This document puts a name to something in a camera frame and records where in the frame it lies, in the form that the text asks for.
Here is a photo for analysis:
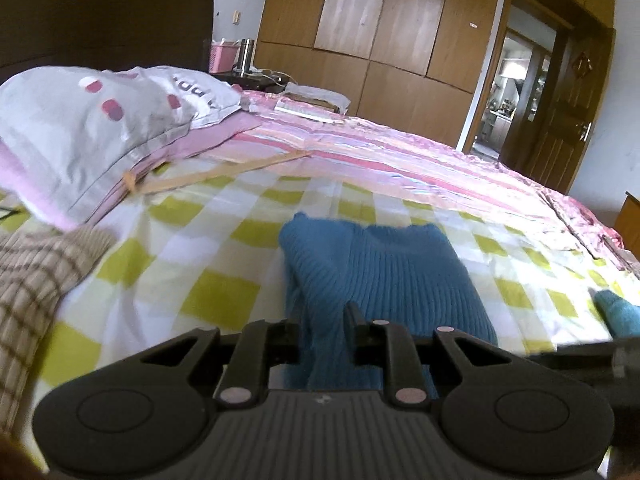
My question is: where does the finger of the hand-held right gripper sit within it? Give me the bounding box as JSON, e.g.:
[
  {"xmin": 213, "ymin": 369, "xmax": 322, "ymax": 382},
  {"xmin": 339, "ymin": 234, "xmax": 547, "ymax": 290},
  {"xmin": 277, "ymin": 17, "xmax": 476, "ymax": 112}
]
[{"xmin": 529, "ymin": 341, "xmax": 617, "ymax": 369}]

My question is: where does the pink basket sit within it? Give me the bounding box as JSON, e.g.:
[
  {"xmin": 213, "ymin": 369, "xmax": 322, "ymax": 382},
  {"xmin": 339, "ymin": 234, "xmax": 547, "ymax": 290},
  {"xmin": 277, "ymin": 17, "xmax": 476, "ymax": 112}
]
[{"xmin": 207, "ymin": 40, "xmax": 240, "ymax": 75}]

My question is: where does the teal cloth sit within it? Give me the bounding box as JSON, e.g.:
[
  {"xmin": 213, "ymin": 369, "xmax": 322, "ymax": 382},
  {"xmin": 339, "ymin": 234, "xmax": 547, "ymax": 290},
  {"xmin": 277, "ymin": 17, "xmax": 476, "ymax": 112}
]
[{"xmin": 594, "ymin": 289, "xmax": 640, "ymax": 336}]

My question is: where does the wooden strip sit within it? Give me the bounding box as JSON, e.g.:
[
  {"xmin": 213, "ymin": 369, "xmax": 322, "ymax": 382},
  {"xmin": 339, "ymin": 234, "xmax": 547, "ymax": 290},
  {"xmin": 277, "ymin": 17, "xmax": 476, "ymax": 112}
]
[{"xmin": 122, "ymin": 149, "xmax": 313, "ymax": 196}]

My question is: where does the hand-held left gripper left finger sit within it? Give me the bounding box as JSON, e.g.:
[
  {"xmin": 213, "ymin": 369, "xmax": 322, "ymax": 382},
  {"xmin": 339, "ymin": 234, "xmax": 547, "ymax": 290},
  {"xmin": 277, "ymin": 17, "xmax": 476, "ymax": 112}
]
[{"xmin": 140, "ymin": 320, "xmax": 301, "ymax": 408}]

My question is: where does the brown wooden door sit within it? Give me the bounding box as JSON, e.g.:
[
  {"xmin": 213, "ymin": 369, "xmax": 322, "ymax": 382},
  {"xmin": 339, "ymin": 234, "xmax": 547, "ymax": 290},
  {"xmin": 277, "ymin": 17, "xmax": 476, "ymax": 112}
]
[{"xmin": 500, "ymin": 25, "xmax": 616, "ymax": 196}]

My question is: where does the pink striped quilt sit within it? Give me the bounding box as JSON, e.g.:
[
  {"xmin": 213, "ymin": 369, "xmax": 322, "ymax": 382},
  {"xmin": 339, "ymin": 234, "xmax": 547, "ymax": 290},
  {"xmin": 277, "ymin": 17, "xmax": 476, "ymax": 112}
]
[{"xmin": 205, "ymin": 87, "xmax": 640, "ymax": 273}]

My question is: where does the wooden wardrobe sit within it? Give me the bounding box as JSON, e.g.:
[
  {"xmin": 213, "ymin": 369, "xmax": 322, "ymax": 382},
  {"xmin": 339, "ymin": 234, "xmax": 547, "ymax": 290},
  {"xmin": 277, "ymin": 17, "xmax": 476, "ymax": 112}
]
[{"xmin": 255, "ymin": 0, "xmax": 511, "ymax": 148}]

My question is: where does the clear plastic bag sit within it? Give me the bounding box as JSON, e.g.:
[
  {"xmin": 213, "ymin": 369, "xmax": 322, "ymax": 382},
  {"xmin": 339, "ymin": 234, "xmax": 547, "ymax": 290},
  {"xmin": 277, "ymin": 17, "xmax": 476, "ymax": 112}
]
[{"xmin": 282, "ymin": 85, "xmax": 351, "ymax": 113}]

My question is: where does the dark wooden headboard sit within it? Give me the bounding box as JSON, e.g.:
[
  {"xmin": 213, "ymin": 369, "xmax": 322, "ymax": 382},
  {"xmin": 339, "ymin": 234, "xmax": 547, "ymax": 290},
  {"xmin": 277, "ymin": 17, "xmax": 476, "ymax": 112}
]
[{"xmin": 0, "ymin": 0, "xmax": 216, "ymax": 86}]

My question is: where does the wooden cabinet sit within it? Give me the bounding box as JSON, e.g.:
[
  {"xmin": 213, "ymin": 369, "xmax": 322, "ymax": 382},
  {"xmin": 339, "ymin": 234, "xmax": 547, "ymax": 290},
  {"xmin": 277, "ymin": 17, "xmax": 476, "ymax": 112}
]
[{"xmin": 612, "ymin": 192, "xmax": 640, "ymax": 251}]

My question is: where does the yellow checkered blanket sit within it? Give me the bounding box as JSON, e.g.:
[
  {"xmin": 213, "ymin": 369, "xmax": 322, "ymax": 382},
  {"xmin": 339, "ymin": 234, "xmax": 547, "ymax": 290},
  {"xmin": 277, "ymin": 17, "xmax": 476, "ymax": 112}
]
[{"xmin": 0, "ymin": 172, "xmax": 636, "ymax": 461}]

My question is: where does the blue knit sweater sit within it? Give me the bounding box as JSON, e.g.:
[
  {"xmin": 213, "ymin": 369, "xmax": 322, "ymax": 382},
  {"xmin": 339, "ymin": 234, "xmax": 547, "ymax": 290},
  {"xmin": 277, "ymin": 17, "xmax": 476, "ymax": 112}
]
[{"xmin": 278, "ymin": 212, "xmax": 498, "ymax": 391}]

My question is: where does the grey printed pillow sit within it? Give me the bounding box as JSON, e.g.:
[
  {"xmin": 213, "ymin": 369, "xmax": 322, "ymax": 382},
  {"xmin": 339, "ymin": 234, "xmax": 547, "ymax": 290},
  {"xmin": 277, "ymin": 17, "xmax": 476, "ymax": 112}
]
[{"xmin": 0, "ymin": 65, "xmax": 258, "ymax": 226}]

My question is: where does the dark nightstand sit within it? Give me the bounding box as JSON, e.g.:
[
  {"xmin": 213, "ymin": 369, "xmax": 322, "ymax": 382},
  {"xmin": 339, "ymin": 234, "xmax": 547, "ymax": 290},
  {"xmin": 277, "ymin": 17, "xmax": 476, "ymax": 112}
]
[{"xmin": 210, "ymin": 67, "xmax": 296, "ymax": 93}]

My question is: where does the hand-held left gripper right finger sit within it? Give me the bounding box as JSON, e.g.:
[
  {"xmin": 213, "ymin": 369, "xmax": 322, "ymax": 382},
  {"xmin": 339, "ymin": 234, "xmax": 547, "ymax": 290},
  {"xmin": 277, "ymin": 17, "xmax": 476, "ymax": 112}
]
[{"xmin": 343, "ymin": 301, "xmax": 521, "ymax": 407}]

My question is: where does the brown plaid cloth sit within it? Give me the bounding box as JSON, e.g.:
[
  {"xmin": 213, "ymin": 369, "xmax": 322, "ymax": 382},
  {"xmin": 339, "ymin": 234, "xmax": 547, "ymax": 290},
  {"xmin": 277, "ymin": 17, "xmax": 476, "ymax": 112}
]
[{"xmin": 0, "ymin": 225, "xmax": 116, "ymax": 433}]

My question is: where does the pink pillow sheet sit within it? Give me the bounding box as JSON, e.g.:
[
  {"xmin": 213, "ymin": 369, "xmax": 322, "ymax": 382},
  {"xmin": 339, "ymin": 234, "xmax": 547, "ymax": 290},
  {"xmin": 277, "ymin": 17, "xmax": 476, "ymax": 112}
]
[{"xmin": 0, "ymin": 110, "xmax": 263, "ymax": 231}]

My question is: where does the white flat box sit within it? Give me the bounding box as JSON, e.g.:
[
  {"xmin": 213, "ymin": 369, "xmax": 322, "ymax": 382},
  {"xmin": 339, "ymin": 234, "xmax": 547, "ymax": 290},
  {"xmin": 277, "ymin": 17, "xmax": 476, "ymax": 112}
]
[{"xmin": 275, "ymin": 99, "xmax": 346, "ymax": 123}]

